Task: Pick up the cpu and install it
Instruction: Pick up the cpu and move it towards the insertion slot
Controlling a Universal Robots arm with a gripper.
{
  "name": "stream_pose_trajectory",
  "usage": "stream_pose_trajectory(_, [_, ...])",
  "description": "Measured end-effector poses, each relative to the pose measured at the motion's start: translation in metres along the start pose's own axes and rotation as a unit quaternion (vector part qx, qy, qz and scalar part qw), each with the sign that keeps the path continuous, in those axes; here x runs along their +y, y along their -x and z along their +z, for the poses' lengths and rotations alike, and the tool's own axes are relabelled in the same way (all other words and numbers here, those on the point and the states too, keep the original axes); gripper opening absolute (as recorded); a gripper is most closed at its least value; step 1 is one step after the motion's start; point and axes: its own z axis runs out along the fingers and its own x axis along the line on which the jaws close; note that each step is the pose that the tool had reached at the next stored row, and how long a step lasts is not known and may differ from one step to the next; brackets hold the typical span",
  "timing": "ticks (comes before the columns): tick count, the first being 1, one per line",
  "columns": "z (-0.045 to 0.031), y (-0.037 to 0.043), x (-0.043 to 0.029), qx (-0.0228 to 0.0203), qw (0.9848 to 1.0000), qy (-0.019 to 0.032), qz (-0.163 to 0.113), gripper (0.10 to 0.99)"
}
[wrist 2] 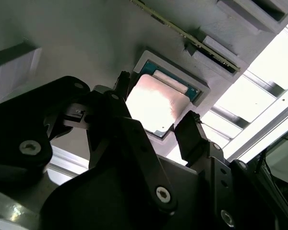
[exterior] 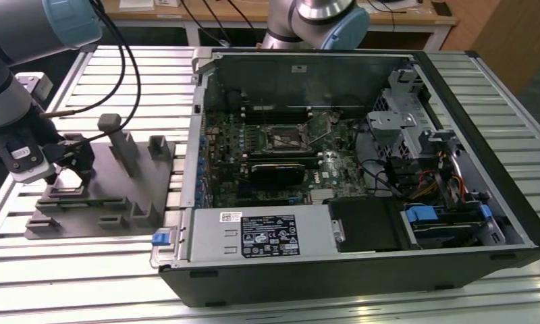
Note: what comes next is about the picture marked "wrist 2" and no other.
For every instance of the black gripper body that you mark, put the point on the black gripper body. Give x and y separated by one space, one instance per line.
98 203

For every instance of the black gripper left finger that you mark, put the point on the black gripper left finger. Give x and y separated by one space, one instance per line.
26 115

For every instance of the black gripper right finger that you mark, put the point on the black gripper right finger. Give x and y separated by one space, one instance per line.
192 139

